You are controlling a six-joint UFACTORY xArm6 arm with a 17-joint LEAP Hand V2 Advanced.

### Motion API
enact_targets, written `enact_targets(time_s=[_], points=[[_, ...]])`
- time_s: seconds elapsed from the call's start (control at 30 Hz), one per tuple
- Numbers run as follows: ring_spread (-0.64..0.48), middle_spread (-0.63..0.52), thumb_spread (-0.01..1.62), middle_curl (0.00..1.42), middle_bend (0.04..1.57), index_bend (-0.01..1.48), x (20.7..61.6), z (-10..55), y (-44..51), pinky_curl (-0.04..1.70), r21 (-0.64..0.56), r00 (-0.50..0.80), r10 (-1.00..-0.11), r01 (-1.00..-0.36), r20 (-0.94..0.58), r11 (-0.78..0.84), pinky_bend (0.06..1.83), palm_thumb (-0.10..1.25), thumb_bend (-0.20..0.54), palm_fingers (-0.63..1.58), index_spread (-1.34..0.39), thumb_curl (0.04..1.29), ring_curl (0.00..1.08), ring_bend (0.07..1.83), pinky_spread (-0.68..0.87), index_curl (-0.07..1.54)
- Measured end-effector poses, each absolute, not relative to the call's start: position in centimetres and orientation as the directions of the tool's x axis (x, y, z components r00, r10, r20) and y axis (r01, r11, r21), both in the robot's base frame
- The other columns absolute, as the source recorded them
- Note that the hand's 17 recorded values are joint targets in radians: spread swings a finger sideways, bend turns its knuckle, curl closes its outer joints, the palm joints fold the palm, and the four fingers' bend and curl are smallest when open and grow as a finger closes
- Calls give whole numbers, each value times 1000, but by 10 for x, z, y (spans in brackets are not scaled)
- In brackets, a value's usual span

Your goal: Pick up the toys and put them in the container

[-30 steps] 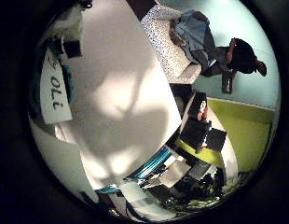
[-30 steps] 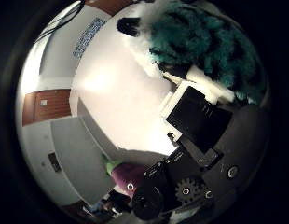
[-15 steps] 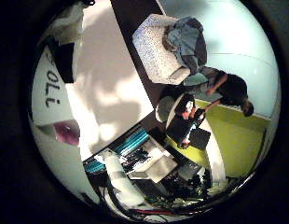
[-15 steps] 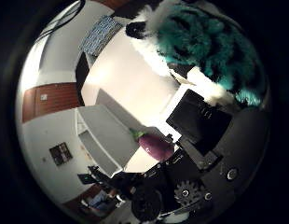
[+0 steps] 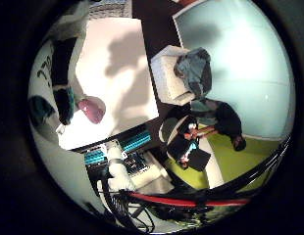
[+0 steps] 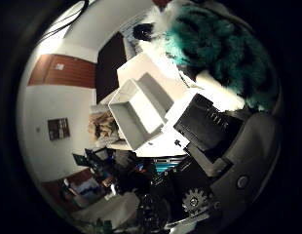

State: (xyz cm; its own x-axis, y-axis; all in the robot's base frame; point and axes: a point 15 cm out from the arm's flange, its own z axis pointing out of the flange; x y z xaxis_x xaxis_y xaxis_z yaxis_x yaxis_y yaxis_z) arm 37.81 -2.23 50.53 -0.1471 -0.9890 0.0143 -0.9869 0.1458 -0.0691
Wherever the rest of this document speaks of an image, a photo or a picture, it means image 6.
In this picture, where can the teal and white plush toy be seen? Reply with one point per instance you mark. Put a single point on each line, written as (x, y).
(219, 45)

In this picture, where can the white rectangular container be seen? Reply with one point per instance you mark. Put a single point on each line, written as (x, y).
(138, 113)

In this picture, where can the teal rack with bars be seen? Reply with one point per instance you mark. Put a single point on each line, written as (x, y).
(165, 165)

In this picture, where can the dark door panel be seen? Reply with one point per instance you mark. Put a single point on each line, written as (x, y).
(110, 65)

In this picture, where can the person in light shirt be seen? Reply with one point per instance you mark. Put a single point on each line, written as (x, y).
(81, 193)

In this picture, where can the black camera tripod stand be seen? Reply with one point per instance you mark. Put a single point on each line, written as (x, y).
(91, 159)

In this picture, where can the dark framed wall picture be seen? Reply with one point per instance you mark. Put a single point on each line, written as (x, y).
(58, 129)

